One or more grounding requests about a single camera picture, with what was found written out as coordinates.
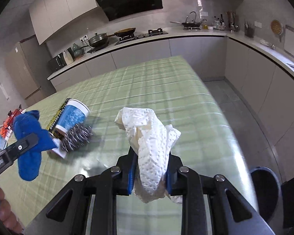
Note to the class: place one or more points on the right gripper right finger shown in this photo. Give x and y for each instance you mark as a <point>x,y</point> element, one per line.
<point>216,197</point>

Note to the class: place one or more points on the refrigerator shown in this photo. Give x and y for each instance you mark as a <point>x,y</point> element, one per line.
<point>27,65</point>

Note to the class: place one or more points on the red pot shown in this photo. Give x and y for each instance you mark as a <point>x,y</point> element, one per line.
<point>8,123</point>

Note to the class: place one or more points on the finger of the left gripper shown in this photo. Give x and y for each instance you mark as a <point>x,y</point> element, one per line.
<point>15,150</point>

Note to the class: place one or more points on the steel wool scrubber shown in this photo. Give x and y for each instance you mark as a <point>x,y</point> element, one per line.
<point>76,137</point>

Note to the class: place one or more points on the utensil holder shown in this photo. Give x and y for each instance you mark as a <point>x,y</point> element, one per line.
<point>249,30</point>

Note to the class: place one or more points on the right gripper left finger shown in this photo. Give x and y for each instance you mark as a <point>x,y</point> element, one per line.
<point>68,211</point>

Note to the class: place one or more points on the black microwave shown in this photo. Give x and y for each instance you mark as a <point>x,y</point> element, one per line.
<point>57,63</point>

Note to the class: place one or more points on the black range hood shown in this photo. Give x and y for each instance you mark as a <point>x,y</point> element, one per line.
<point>115,9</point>

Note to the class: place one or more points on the pan at sink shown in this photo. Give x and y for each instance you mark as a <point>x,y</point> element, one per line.
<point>198,25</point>

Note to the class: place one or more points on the blue cloth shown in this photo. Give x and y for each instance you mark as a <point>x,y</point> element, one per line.
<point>30,161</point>

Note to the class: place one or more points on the gas stove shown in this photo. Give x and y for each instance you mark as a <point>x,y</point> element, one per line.
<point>132,36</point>

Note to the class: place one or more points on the round woven trivet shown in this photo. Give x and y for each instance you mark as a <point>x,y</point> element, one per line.
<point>277,28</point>

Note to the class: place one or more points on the blue paper cup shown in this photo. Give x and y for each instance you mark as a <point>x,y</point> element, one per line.
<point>74,113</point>

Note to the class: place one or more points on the white jug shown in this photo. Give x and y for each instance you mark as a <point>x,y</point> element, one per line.
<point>67,57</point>

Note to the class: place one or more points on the person's left hand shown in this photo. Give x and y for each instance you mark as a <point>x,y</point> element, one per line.
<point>7,216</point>

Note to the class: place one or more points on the white cutting board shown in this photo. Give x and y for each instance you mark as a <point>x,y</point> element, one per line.
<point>289,40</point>

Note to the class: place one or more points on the black yellow drink can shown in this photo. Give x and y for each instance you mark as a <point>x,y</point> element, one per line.
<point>53,122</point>

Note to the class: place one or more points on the red white milk carton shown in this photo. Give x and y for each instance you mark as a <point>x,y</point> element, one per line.
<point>58,150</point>

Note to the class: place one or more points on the white paper towel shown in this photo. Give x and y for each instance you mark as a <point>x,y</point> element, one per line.
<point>152,141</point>

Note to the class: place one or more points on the frying pan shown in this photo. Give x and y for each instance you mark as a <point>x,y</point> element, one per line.
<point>123,32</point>

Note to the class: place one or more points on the lidded wok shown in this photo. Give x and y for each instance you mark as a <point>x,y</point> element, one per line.
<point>99,39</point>

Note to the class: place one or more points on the sink faucet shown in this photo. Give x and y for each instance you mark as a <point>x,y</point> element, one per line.
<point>190,20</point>

